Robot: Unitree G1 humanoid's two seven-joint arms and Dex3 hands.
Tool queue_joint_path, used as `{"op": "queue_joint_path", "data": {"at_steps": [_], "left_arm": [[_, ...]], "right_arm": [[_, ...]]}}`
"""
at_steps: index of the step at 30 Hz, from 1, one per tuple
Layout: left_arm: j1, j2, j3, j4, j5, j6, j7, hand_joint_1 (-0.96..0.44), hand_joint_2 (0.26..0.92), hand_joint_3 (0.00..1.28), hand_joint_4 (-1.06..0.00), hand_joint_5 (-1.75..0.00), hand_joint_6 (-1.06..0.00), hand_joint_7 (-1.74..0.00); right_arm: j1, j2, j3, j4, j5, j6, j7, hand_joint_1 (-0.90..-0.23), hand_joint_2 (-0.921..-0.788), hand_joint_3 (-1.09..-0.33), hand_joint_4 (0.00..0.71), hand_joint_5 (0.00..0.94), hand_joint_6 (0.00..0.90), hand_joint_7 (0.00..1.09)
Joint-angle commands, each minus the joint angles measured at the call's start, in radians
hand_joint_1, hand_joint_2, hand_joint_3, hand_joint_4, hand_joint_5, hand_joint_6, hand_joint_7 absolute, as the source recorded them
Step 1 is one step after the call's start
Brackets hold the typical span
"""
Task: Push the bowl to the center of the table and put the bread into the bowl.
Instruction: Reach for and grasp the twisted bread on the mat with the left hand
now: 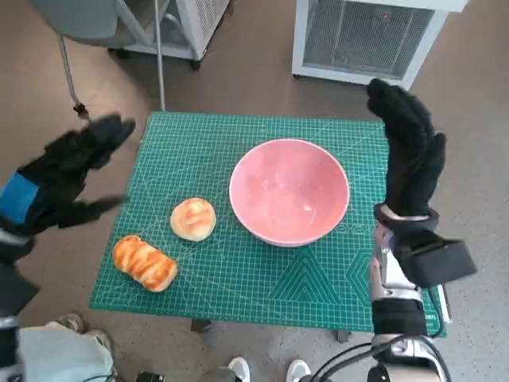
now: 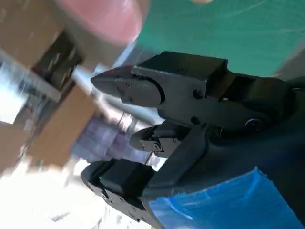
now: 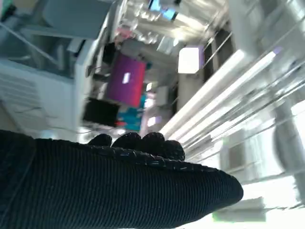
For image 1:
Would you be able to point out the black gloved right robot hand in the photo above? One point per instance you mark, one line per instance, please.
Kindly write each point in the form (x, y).
(409, 159)

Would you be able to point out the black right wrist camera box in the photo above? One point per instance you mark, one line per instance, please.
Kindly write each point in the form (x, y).
(441, 262)

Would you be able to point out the green cutting mat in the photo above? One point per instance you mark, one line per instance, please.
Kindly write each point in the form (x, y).
(238, 278)

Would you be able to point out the grey chair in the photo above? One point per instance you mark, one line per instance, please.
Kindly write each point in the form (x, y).
(79, 20)

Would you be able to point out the grey metal pole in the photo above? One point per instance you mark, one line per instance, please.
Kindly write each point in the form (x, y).
(160, 59)

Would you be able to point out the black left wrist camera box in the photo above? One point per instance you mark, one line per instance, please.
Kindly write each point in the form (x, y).
(14, 290)

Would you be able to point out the white shoe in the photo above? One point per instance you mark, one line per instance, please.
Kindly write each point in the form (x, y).
(297, 371)
(238, 370)

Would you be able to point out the long striped toy bread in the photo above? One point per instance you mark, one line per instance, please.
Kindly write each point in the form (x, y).
(143, 262)

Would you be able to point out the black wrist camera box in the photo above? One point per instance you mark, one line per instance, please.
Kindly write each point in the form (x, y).
(441, 262)
(14, 290)

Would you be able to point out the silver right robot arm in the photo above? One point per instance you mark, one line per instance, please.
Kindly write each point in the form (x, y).
(397, 318)

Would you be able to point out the round toy bread bun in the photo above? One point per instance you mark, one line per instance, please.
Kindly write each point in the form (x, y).
(193, 219)

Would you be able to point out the white wheeled cabinet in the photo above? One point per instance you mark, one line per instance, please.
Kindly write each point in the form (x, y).
(203, 28)

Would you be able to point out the pink bowl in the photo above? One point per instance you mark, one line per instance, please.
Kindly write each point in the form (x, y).
(286, 191)

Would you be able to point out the small black device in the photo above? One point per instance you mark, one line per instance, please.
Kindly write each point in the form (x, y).
(151, 376)

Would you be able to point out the black table foot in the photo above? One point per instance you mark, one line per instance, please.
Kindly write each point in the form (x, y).
(200, 326)
(343, 336)

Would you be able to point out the large white mesh cabinet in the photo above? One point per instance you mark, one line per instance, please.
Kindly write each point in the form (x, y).
(358, 40)

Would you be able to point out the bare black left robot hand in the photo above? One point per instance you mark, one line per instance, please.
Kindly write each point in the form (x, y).
(59, 183)

